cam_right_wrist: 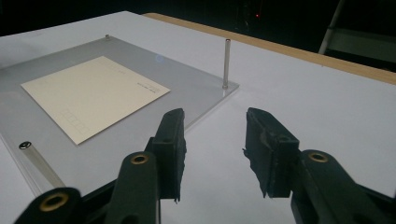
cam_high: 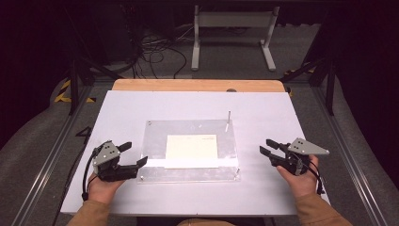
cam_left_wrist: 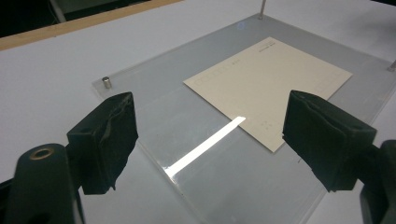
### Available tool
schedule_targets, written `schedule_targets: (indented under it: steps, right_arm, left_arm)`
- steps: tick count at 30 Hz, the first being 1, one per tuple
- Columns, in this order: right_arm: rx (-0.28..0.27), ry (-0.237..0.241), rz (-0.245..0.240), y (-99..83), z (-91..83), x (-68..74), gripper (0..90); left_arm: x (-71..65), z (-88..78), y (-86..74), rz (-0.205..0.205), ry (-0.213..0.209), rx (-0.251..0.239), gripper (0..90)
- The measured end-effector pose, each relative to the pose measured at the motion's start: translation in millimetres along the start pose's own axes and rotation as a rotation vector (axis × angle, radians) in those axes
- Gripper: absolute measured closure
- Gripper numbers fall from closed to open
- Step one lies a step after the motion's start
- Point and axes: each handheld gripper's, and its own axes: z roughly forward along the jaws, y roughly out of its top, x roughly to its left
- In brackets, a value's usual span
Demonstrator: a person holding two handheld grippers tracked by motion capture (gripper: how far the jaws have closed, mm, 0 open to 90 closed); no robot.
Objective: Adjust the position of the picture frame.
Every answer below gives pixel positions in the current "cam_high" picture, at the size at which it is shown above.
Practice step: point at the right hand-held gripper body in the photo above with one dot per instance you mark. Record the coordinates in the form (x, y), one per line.
(301, 147)

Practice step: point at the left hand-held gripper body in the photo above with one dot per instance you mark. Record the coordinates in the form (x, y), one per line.
(106, 155)

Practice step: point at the clear acrylic photo frame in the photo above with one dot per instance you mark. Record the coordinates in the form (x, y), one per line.
(156, 141)

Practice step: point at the metal frame pin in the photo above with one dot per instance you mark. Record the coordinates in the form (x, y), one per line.
(229, 117)
(237, 174)

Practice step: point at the painting picture card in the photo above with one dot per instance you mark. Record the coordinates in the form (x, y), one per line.
(191, 149)

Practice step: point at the person's left hand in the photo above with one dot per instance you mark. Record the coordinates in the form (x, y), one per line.
(103, 190)

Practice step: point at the person's right hand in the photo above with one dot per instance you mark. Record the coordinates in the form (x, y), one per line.
(301, 185)

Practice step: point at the white board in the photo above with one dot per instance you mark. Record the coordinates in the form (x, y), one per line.
(125, 106)

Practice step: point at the black tripod stand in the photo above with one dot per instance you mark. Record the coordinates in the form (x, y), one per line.
(73, 81)
(329, 81)

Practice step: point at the yellow black floor tape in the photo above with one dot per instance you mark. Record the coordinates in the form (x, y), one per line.
(298, 69)
(64, 91)

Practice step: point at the person's lap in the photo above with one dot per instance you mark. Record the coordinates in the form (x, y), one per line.
(204, 222)

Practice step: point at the wooden table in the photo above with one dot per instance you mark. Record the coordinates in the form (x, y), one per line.
(188, 84)

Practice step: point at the white metal stand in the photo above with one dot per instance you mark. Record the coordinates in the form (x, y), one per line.
(233, 20)

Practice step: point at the aluminium floor rail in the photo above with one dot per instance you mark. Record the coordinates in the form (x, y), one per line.
(351, 163)
(47, 163)

